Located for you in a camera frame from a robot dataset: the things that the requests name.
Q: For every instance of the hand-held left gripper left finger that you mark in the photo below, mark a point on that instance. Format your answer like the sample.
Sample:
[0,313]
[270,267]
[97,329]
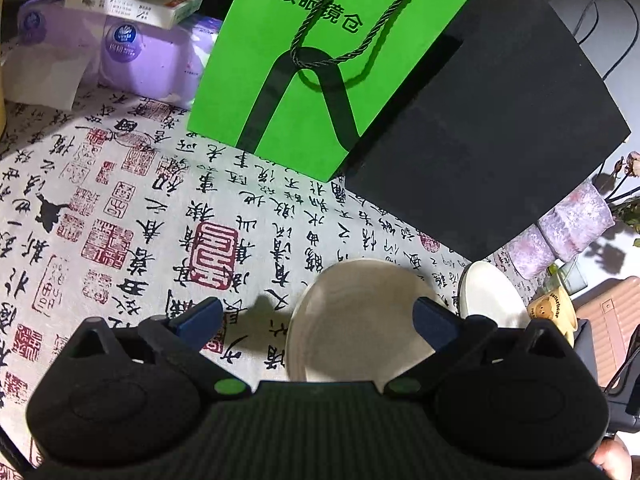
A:
[197,317]

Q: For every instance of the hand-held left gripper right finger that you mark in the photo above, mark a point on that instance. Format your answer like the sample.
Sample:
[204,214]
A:
[435,327]

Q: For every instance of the cream round plate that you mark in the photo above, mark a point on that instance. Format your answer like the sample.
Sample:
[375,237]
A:
[360,320]
[490,295]

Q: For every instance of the person's right hand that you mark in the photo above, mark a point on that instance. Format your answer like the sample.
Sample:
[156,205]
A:
[612,460]

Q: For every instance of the purple and grey pouch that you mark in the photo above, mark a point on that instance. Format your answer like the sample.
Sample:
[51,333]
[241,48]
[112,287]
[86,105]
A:
[585,350]

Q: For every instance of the pink hard-shell case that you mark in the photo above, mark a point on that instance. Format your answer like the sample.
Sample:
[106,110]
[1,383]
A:
[615,320]

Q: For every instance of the yellow mug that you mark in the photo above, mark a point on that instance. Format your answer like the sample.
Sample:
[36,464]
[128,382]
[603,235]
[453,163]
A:
[550,305]

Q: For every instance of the calligraphy printed tablecloth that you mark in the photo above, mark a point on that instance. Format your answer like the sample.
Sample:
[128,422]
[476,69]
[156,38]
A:
[150,210]

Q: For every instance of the clear glass cup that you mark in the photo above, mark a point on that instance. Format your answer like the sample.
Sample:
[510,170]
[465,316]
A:
[570,275]

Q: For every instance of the purple ceramic vase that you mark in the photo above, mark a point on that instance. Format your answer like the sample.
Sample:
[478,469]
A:
[575,215]

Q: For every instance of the dark grey paper bag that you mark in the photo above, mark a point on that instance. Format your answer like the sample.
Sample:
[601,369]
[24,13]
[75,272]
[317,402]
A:
[475,135]

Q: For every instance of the green paper bag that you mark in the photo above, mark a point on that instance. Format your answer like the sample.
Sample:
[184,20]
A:
[240,60]

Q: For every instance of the small white flat box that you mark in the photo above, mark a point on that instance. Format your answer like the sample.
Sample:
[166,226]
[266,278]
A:
[130,5]

